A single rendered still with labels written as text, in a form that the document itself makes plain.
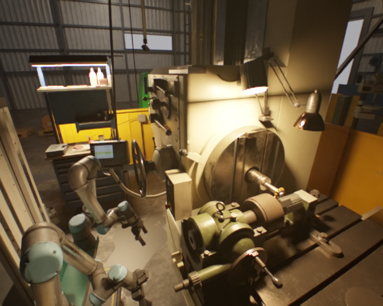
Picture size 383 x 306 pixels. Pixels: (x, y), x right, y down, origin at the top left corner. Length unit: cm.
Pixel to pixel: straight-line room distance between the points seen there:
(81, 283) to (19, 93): 1395
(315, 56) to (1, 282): 226
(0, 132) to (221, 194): 114
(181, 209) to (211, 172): 26
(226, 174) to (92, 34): 1367
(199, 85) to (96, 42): 1339
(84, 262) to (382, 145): 299
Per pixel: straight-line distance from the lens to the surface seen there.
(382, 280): 135
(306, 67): 148
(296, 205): 119
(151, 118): 138
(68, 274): 158
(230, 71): 107
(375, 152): 303
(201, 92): 99
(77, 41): 1427
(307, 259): 124
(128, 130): 382
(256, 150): 114
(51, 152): 278
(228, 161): 106
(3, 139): 122
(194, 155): 101
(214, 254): 84
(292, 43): 137
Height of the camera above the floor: 187
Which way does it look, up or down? 23 degrees down
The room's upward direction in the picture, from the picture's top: straight up
